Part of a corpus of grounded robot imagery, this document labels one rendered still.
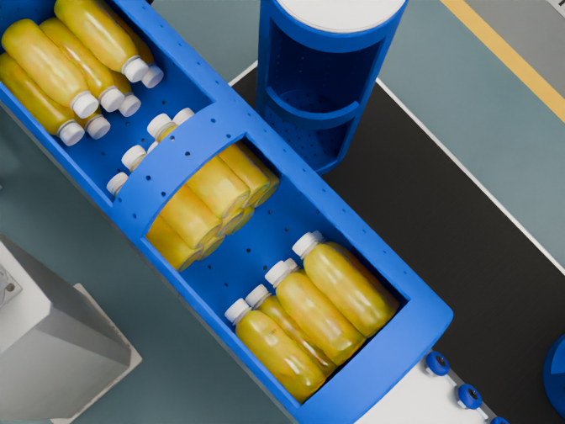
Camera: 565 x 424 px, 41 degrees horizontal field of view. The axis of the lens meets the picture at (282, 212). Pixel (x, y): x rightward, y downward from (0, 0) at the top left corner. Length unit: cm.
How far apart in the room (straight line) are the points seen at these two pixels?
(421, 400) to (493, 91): 145
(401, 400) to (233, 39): 151
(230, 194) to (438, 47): 159
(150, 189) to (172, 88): 33
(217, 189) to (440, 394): 54
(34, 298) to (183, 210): 25
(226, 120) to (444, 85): 152
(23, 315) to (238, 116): 42
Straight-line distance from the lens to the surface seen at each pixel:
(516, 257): 229
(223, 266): 132
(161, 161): 109
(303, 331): 123
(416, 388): 137
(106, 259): 234
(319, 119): 178
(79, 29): 133
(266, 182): 120
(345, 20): 141
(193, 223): 116
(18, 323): 116
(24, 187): 245
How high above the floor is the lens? 226
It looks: 75 degrees down
